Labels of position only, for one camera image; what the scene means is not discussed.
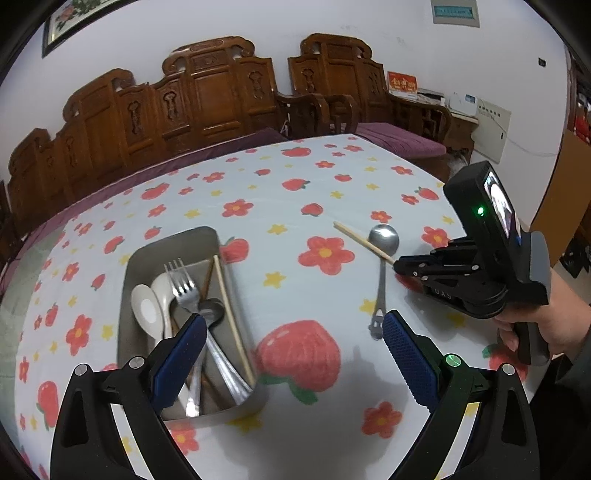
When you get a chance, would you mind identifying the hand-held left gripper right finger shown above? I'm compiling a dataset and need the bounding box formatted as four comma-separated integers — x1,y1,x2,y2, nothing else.
382,310,543,480

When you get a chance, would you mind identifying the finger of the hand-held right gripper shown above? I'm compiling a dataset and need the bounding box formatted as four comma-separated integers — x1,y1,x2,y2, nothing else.
394,246,481,274
397,270,467,295

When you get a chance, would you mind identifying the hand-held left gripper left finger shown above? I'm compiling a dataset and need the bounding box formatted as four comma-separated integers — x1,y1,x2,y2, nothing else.
50,313,208,480

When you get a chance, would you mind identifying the small metal spoon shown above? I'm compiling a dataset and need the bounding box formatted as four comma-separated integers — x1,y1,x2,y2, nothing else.
187,298,227,416

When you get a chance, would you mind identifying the wooden chopstick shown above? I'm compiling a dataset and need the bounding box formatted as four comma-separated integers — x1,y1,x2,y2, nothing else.
333,222,397,266
212,255,256,387

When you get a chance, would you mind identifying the cream plastic rice spoon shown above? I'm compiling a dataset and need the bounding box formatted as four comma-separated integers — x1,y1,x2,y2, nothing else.
130,284,192,411

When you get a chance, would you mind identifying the large metal spoon cutout handle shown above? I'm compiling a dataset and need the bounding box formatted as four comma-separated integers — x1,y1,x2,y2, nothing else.
368,224,400,341

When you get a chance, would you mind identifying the white ceramic spoon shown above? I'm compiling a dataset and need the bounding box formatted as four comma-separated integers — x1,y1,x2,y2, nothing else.
151,272,178,324

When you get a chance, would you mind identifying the metal fork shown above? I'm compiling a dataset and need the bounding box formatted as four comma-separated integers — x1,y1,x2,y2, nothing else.
164,259,252,404

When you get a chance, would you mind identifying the steel utensil container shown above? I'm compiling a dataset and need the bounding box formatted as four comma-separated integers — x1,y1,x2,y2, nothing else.
116,226,269,421

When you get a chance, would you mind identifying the person's right forearm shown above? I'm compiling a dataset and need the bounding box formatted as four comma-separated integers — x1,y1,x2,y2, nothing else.
529,342,591,462

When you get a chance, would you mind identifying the person's right hand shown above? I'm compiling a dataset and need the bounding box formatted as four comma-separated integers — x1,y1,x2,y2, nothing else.
496,276,591,357

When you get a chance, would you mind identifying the brown wooden cabinet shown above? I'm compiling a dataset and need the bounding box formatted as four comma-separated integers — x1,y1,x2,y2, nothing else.
531,129,591,278

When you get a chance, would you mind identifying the purple armchair cushion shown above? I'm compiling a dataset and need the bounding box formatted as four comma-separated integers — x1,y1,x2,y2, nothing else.
355,122,448,160

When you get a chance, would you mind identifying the white box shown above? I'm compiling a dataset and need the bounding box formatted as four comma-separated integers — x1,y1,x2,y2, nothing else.
449,92,478,117

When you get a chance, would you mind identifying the red bag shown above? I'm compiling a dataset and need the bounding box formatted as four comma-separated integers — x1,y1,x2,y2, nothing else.
573,108,591,141

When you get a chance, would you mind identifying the red desk calendar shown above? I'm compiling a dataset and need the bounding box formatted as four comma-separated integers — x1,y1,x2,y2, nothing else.
387,71,419,100

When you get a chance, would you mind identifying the carved wooden armchair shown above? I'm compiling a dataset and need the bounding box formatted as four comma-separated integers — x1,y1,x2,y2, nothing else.
287,33,455,155

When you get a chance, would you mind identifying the carved wooden bench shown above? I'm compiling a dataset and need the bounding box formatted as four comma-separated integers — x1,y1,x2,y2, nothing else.
0,37,331,245

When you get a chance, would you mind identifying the framed flower picture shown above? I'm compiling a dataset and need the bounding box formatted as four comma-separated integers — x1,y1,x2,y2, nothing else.
41,0,139,58

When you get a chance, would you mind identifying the green wall panel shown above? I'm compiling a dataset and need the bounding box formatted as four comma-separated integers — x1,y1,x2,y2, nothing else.
431,0,481,29

